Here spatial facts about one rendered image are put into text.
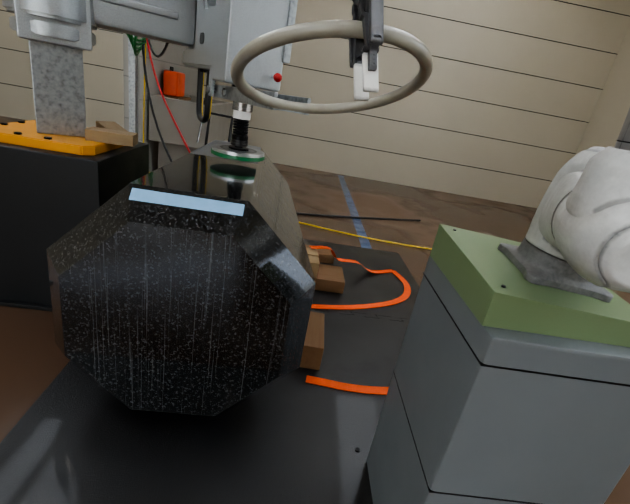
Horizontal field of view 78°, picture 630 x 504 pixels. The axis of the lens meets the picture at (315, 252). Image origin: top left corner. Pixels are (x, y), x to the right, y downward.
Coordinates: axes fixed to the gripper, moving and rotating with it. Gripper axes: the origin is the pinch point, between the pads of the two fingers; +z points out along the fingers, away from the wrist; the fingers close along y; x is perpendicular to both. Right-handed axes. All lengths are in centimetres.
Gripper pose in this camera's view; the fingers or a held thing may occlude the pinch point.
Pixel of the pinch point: (365, 78)
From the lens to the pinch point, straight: 82.5
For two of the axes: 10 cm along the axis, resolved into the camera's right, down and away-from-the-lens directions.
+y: -2.5, -0.3, 9.7
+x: -9.7, 0.3, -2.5
